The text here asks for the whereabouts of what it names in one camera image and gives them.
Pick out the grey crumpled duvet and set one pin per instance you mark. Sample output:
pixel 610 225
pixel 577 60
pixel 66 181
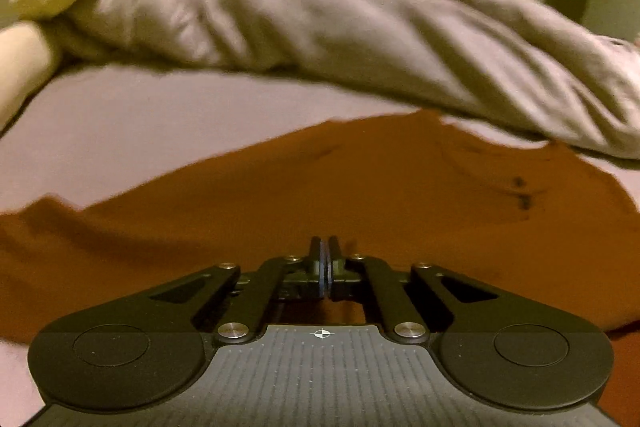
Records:
pixel 310 22

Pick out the rust brown shirt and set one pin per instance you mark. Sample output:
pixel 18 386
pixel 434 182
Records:
pixel 280 197

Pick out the lilac grey bed sheet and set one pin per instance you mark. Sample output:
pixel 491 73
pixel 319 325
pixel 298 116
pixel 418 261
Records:
pixel 100 127

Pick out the cream pillow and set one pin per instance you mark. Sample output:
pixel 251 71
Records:
pixel 22 67

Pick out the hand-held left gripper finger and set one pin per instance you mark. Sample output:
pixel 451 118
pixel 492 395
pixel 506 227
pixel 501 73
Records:
pixel 330 274
pixel 320 274

